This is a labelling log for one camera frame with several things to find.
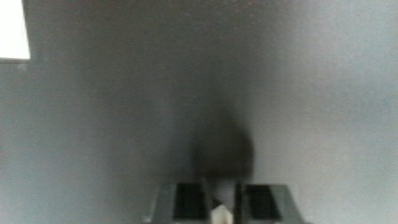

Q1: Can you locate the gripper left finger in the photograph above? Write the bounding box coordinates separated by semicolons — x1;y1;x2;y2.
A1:
145;182;211;224

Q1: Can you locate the white square tabletop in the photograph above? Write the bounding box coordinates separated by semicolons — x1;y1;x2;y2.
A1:
0;0;29;60

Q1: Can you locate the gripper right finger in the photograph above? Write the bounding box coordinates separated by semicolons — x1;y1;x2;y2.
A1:
232;183;305;224

